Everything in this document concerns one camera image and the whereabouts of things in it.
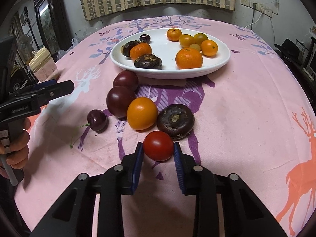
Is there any mandarin with green stem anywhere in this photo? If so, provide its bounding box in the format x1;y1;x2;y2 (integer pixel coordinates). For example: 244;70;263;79
130;43;152;61

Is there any water chestnut with grass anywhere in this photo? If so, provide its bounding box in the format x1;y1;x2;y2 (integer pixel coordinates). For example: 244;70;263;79
134;54;162;70

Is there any dark cherry with stem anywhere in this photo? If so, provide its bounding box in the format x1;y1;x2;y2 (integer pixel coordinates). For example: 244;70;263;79
139;34;151;43

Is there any red cherry tomato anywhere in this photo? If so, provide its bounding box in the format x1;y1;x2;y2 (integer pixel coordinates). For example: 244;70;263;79
143;131;174;162

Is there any large mandarin orange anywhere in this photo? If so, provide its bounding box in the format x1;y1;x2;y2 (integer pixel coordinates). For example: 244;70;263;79
175;48;203;69

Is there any yellow lemon-like fruit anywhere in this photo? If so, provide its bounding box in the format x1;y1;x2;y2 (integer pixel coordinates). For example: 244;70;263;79
179;34;194;48

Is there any tan longan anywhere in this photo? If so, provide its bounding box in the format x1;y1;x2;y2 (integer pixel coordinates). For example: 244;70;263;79
190;43;201;53

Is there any large yellow-green citrus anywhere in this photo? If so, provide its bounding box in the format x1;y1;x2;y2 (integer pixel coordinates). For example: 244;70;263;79
193;33;208;45

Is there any small mandarin orange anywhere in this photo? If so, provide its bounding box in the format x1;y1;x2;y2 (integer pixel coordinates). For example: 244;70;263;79
200;40;218;57

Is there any left hand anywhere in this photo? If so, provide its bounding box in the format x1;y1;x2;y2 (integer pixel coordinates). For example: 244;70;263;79
6;118;31;170

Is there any beige lidded container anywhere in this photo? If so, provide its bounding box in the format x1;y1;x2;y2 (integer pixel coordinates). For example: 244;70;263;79
29;47;60;82

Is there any clear plastic bag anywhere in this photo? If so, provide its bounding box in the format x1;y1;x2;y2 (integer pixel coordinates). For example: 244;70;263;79
57;38;79;60

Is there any small dark plum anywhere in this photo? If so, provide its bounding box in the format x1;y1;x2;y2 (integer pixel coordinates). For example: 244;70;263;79
69;110;109;149

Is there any dark wooden cabinet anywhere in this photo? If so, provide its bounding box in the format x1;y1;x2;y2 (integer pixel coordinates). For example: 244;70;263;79
34;0;72;59

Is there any dark red plum rear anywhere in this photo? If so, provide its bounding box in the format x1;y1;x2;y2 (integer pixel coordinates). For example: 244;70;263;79
113;71;139;91

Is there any smooth orange fruit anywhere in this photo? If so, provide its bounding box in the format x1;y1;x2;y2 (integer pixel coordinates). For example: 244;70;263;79
127;97;158;131

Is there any white oval plate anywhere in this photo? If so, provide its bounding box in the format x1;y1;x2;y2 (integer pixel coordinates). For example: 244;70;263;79
110;28;231;79

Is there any pink deer print tablecloth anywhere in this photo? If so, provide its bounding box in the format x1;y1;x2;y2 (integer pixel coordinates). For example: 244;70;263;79
15;16;315;236

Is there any large dark water chestnut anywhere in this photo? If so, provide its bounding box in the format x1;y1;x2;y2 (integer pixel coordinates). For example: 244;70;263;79
156;104;195;141

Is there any black shelf with monitor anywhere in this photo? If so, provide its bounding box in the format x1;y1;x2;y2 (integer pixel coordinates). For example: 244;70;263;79
274;26;315;109

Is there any white power cable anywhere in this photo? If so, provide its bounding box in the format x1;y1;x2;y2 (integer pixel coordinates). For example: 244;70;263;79
244;3;276;48

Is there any white wall power strip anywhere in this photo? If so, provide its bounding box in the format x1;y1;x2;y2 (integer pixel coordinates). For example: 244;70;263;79
241;0;273;18

